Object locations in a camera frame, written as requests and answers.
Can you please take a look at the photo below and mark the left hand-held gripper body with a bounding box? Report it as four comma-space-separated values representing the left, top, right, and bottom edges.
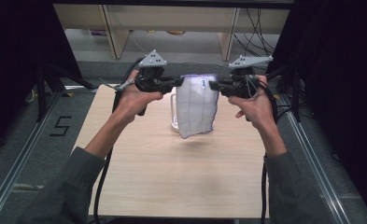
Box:
134, 49, 173, 94

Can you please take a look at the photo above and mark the white cloth with purple trim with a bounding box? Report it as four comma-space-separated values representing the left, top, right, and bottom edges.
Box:
175, 73, 220, 140

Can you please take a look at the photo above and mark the metal floor rail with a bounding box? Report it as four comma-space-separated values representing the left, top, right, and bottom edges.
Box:
278, 92, 352, 224
0, 90, 64, 224

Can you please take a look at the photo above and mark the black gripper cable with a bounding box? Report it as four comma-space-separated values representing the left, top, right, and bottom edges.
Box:
92, 57, 146, 224
256, 77, 280, 224

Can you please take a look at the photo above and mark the bundle of black cables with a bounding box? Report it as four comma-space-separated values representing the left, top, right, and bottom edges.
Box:
233, 7, 286, 70

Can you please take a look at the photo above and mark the black curtain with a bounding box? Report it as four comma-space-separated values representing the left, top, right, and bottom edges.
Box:
0, 0, 83, 158
265, 0, 367, 217

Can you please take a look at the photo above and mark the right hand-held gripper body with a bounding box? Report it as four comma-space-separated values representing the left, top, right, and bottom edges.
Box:
228, 54, 275, 101

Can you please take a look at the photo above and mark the person's left hand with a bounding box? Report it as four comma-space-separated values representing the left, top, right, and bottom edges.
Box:
110, 69, 165, 126

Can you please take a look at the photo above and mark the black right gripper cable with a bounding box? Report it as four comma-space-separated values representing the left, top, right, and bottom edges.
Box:
256, 77, 280, 224

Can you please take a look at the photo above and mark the black metal stand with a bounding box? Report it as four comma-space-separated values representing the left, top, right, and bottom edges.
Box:
264, 64, 303, 123
35, 64, 99, 123

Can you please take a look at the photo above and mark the grey strap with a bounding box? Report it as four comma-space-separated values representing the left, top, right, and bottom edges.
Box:
99, 77, 136, 92

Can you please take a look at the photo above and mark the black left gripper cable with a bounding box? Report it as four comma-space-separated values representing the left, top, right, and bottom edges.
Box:
92, 57, 146, 224

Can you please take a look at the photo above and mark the person's right hand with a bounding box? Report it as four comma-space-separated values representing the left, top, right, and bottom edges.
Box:
227, 74, 277, 133

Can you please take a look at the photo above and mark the beige wooden desk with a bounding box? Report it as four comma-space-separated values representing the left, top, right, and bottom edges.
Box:
53, 3, 291, 62

